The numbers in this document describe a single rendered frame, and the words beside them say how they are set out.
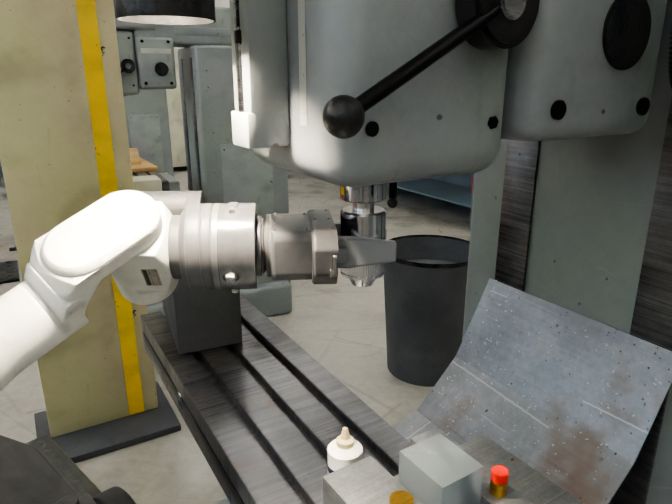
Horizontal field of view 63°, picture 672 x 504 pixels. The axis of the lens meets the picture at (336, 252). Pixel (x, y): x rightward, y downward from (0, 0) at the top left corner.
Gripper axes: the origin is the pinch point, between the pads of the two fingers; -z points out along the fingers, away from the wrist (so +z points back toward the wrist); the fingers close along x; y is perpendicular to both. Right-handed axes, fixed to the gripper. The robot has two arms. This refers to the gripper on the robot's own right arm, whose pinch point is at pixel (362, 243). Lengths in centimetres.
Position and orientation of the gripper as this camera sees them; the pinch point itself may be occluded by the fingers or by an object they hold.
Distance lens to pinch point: 58.0
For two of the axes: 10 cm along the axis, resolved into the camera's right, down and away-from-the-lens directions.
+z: -10.0, 0.2, -1.0
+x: -1.0, -3.0, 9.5
